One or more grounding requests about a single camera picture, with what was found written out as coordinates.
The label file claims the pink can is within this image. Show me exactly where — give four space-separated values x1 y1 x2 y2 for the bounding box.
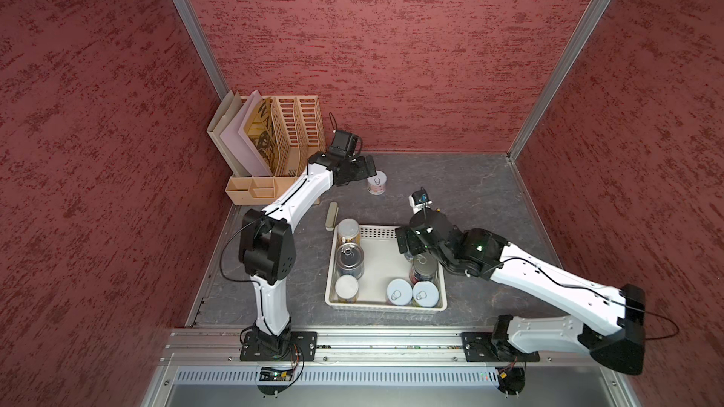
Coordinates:
367 170 388 196
386 278 413 306

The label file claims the dark navy red can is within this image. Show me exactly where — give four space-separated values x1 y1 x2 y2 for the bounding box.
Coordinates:
409 254 439 285

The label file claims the yellow can with white lid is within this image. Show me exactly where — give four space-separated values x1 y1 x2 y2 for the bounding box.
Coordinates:
337 219 361 245

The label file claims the dark blue silver-top can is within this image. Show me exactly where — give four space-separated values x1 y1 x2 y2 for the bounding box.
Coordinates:
335 242 365 279

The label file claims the green label white-top can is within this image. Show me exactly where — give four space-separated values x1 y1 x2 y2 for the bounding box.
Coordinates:
412 281 440 308

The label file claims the small yellow white-lid can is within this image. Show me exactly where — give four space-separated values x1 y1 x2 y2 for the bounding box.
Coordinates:
335 275 359 303

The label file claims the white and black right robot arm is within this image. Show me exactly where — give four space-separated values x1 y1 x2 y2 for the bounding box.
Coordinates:
395 207 646 375

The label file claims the white perforated plastic basket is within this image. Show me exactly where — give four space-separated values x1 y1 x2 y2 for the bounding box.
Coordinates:
324 224 448 315

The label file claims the peach plastic desk organizer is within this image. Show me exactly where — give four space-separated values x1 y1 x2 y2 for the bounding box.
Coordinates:
207 92 326 205

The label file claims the yellow black patterned magazine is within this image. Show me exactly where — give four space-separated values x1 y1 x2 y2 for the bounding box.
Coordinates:
243 97 279 175

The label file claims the pink file folder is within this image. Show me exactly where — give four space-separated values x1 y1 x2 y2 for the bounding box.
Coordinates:
217 90 271 177

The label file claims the beige file folder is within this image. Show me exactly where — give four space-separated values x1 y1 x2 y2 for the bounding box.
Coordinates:
206 89 252 179

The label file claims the right round black electronics board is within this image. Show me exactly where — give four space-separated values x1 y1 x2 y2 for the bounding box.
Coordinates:
498 367 526 397

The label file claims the round black electronics board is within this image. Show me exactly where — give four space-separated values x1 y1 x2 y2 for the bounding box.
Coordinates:
498 367 526 397
256 367 298 397

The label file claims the left round black electronics board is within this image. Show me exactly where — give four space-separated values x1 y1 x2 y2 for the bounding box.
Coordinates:
256 367 298 397

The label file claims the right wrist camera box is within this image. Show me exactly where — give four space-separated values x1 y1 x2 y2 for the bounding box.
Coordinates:
408 188 432 214

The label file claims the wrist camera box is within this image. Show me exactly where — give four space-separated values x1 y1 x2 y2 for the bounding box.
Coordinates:
327 129 359 158
408 188 432 214

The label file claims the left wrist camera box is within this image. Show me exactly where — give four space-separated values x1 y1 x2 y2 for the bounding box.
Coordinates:
327 129 359 158

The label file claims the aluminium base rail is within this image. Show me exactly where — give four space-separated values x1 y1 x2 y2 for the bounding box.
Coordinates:
143 326 640 406

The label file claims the left aluminium corner post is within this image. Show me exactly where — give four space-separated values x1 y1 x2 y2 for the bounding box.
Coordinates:
172 0 229 99

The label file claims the aluminium corner post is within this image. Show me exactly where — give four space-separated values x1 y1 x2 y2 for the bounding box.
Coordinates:
172 0 229 99
507 0 612 164

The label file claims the right aluminium corner post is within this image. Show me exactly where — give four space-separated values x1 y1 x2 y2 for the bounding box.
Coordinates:
507 0 612 164

